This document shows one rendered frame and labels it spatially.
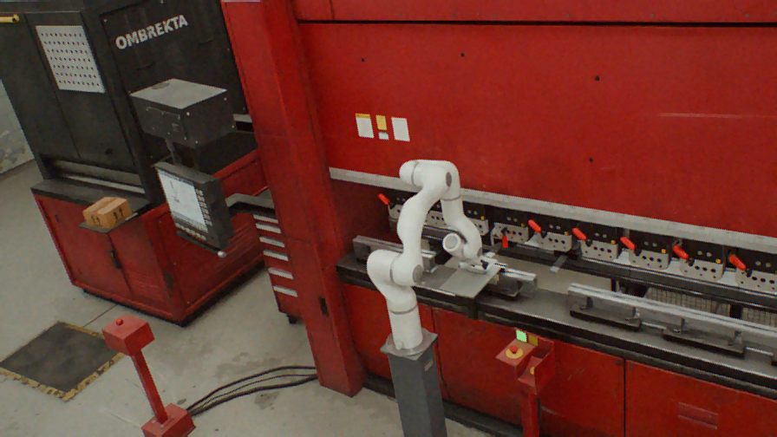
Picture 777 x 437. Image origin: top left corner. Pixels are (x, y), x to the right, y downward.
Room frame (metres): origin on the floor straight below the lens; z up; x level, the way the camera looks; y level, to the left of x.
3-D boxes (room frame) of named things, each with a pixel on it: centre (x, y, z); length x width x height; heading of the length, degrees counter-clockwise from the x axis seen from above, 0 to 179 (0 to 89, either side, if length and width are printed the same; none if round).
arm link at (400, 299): (2.40, 0.04, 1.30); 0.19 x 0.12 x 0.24; 50
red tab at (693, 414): (2.11, -1.10, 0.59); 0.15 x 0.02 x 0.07; 50
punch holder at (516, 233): (2.77, -0.54, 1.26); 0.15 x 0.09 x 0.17; 50
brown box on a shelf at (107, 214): (4.16, 1.77, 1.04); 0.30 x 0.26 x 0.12; 52
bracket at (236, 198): (3.51, 0.76, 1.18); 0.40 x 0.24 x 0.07; 50
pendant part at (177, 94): (3.31, 0.88, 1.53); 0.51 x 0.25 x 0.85; 41
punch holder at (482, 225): (2.90, -0.39, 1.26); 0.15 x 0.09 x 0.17; 50
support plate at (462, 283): (2.77, -0.32, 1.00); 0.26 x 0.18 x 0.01; 140
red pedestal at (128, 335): (3.19, 1.48, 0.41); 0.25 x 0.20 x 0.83; 140
